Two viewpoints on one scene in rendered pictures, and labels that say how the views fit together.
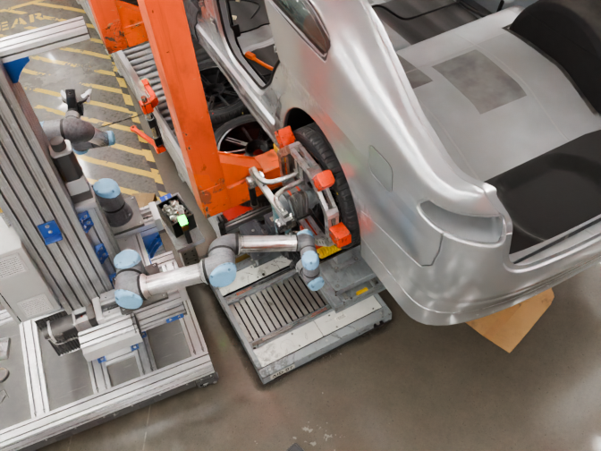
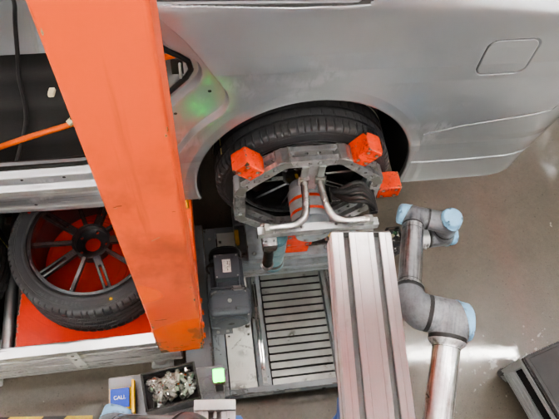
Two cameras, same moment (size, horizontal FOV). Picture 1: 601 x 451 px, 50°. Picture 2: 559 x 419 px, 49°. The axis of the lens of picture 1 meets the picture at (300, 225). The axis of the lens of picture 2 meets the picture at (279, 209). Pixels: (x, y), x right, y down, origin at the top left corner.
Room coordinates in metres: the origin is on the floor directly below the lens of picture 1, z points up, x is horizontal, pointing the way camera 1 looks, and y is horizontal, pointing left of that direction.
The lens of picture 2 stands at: (2.21, 1.11, 2.82)
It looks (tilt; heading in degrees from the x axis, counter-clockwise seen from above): 61 degrees down; 278
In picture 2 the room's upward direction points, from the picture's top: 8 degrees clockwise
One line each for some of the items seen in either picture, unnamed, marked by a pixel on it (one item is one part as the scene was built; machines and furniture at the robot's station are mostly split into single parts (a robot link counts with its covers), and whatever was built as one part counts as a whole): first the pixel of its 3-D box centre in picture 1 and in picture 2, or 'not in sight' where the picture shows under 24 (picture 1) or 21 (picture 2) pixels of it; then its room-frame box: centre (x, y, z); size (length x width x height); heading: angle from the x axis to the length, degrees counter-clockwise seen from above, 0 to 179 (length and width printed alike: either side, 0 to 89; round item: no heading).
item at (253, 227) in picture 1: (276, 237); (227, 283); (2.54, 0.15, 0.26); 0.42 x 0.18 x 0.35; 113
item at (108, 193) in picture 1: (107, 193); not in sight; (2.33, 0.94, 0.98); 0.13 x 0.12 x 0.14; 93
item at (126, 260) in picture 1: (129, 267); not in sight; (1.85, 0.78, 0.98); 0.13 x 0.12 x 0.14; 3
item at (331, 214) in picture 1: (308, 195); (305, 193); (2.29, -0.06, 0.85); 0.54 x 0.07 x 0.54; 23
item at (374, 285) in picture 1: (341, 267); (285, 236); (2.35, -0.21, 0.13); 0.50 x 0.36 x 0.10; 23
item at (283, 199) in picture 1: (295, 200); (309, 209); (2.26, 0.01, 0.85); 0.21 x 0.14 x 0.14; 113
